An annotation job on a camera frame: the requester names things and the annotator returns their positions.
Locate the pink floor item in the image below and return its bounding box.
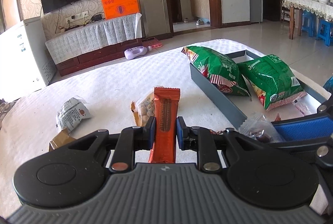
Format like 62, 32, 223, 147
143, 38, 163, 49

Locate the white wall power outlet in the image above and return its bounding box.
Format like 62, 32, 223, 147
66, 12, 89, 23

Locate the blue plastic stool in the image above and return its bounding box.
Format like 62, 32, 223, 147
316, 18, 333, 47
301, 11, 316, 37

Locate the orange snack bar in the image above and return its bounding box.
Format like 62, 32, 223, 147
148, 87, 181, 164

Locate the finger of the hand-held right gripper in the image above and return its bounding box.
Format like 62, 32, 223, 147
271, 99, 333, 170

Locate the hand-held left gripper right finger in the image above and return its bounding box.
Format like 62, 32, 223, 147
176, 116, 268, 173

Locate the wooden kitchen cabinet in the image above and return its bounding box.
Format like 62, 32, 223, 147
189, 0, 211, 22

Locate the grey white snack packet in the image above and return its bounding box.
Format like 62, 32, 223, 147
56, 96, 92, 133

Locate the dark grey cardboard box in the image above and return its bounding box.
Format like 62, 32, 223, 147
189, 49, 329, 131

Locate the TV stand with white cover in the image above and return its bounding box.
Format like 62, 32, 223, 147
45, 13, 149, 77

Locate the clear packet of red dates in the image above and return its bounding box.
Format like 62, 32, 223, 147
238, 112, 284, 144

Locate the brown snack packet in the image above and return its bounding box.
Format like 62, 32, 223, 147
48, 128, 78, 153

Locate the orange gift box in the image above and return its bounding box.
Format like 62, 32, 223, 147
99, 0, 141, 20

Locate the purple plastic bottle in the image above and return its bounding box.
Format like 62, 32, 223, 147
124, 45, 153, 60

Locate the clear packet of yellow corn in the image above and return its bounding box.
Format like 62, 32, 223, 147
130, 91, 157, 127

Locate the green striped snack bag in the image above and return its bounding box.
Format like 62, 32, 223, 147
181, 45, 251, 97
237, 54, 308, 111

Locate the white chest freezer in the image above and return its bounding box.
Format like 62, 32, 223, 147
0, 17, 58, 103

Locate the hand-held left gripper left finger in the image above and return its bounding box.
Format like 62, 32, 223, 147
56, 117, 157, 173

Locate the clear snack packet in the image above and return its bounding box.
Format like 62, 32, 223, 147
291, 99, 311, 118

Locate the dining table with lace cloth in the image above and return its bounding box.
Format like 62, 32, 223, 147
282, 0, 333, 40

